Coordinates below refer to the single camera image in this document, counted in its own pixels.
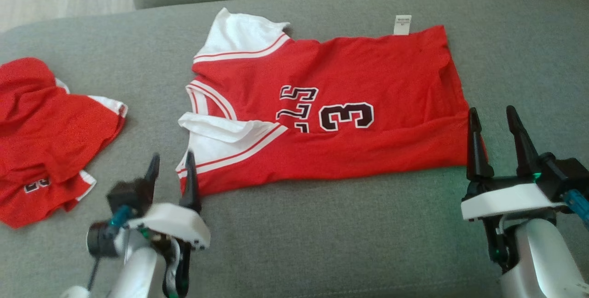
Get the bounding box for red mesh basketball shorts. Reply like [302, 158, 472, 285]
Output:
[0, 57, 129, 229]

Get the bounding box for black left cable teal plug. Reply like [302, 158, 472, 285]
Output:
[87, 205, 135, 292]

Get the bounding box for red white basketball jersey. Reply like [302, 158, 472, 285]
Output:
[175, 7, 489, 197]

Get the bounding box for grey fabric sofa seat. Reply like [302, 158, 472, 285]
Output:
[0, 0, 589, 298]

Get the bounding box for black right cable teal plug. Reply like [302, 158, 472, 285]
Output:
[563, 189, 589, 230]

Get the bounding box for black cable teal plug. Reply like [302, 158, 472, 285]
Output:
[87, 205, 135, 292]
[563, 189, 589, 230]

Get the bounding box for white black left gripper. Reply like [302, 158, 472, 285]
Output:
[125, 150, 212, 298]

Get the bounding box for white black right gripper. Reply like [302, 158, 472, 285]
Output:
[461, 105, 569, 272]

